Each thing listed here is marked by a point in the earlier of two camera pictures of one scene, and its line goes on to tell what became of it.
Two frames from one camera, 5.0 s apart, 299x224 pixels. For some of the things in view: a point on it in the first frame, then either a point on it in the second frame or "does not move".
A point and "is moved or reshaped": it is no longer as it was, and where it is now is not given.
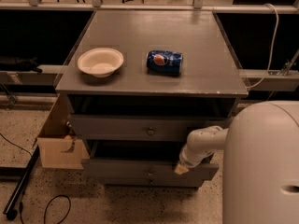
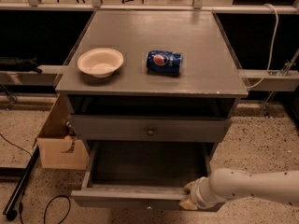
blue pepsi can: x=164 y=62 does not move
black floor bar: x=10 y=210 does not move
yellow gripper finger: x=180 y=169 to x=188 y=204
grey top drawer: x=141 y=127 does not move
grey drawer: x=143 y=161 is moved or reshaped
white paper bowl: x=100 y=62 does not move
